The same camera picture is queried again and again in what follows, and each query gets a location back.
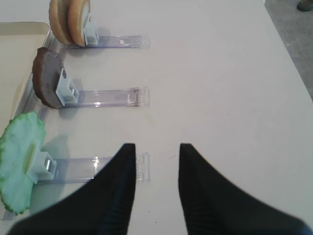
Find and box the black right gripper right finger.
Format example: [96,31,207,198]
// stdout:
[178,143,313,235]

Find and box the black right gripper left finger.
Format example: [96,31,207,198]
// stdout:
[9,143,136,235]

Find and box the clear lettuce holder track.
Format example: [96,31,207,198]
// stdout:
[36,153,150,184]

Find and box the white lettuce pusher block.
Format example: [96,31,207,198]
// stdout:
[26,141,57,184]

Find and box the standing green lettuce leaf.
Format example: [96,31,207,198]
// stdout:
[0,112,46,214]

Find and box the standing brown meat patty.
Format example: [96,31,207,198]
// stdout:
[32,47,67,109]

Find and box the clear patty holder track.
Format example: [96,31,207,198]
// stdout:
[65,87,150,108]

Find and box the white patty pusher block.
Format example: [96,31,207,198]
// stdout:
[55,75,79,107]

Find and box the clear right bun holder track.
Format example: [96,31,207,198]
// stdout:
[65,35,150,49]

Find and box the white bun pusher block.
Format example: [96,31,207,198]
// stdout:
[83,21,99,46]

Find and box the white rectangular tray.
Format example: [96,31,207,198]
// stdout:
[0,22,50,118]

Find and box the bun half inner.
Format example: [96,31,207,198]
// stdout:
[67,0,90,47]

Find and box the sesame bun top outer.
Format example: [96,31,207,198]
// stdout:
[49,0,73,45]

